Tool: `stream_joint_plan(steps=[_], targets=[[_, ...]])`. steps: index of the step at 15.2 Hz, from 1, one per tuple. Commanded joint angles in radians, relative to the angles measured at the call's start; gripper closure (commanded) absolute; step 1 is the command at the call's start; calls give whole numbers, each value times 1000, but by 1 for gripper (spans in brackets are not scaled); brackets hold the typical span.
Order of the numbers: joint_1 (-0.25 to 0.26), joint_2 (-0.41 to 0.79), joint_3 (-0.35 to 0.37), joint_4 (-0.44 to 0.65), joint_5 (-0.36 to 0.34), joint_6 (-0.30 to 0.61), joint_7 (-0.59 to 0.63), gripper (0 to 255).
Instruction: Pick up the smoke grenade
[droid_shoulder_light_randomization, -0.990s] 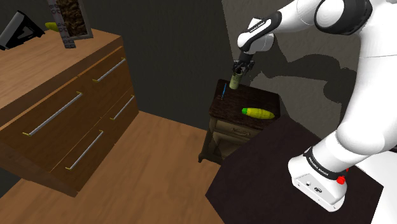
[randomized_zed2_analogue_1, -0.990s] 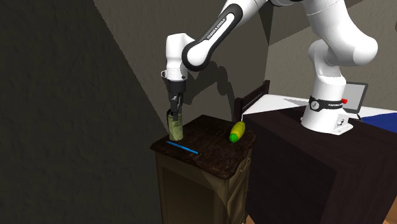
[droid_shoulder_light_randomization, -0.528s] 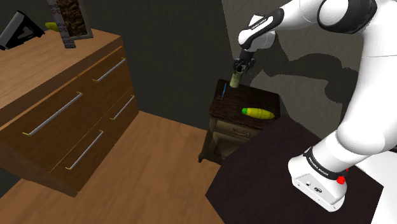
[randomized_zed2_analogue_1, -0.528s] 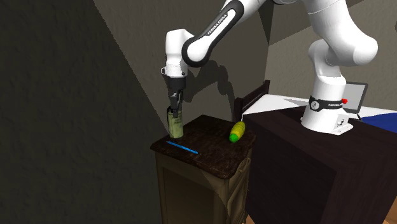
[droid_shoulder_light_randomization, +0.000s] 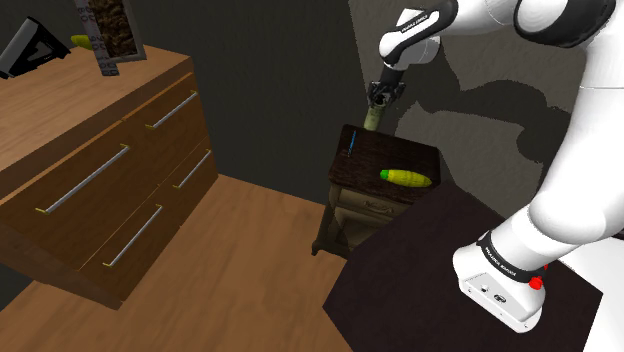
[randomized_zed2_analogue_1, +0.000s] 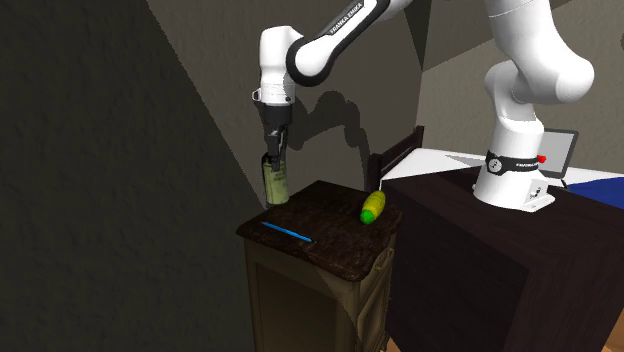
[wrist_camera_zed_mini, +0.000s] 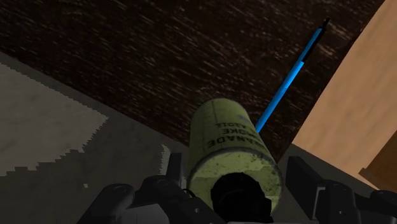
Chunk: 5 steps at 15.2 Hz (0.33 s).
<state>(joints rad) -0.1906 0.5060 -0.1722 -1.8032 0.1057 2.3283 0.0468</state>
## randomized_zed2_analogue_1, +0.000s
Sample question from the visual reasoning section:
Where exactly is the olive green jar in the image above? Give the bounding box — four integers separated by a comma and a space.
261, 151, 291, 206

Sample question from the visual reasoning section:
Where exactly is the dark wooden nightstand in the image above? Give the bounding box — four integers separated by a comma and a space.
235, 179, 405, 352

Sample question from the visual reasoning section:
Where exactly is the blue pen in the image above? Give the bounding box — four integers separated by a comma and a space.
260, 221, 314, 244

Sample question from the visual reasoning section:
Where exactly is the yellow and green corn cob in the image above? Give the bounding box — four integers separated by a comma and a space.
359, 189, 388, 226

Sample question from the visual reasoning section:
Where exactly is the dark robot stand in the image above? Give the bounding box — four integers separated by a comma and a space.
379, 165, 624, 352

